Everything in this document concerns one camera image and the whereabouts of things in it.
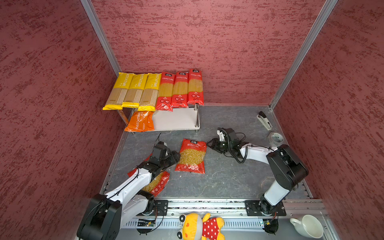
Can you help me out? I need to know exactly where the yellow spaghetti pack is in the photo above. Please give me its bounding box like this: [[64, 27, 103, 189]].
[[122, 74, 149, 109], [103, 73, 135, 111], [138, 74, 162, 112]]

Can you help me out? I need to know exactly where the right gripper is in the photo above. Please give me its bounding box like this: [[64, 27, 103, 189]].
[[205, 138, 232, 154]]

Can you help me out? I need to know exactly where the red macaroni bag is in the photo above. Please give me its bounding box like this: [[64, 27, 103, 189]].
[[175, 139, 207, 174], [141, 170, 170, 197]]

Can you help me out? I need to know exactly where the yellow plush toy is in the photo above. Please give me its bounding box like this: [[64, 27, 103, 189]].
[[177, 213, 225, 240]]

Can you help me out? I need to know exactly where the white two-tier shelf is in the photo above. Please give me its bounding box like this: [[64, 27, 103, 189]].
[[118, 103, 203, 133]]

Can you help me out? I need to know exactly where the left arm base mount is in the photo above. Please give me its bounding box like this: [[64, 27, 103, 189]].
[[139, 200, 169, 217]]

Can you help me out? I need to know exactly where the white black stapler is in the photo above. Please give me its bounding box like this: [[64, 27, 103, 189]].
[[257, 111, 273, 131]]

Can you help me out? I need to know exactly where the orange pasta bag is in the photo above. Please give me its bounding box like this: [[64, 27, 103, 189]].
[[125, 111, 155, 133]]

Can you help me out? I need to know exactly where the white ceramic cup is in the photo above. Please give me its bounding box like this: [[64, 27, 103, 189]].
[[290, 215, 324, 239]]

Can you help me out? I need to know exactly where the red spaghetti pack large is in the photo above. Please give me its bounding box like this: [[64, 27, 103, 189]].
[[156, 72, 176, 112]]

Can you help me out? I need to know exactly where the grey tape roll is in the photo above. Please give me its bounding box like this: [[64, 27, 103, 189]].
[[268, 132, 285, 147]]

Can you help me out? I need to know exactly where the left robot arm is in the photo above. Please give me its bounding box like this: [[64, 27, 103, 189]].
[[77, 142, 181, 240]]

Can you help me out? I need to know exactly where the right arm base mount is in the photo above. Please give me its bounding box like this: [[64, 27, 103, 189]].
[[244, 200, 287, 217]]

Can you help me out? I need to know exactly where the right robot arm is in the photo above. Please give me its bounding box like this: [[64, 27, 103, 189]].
[[207, 128, 309, 216]]

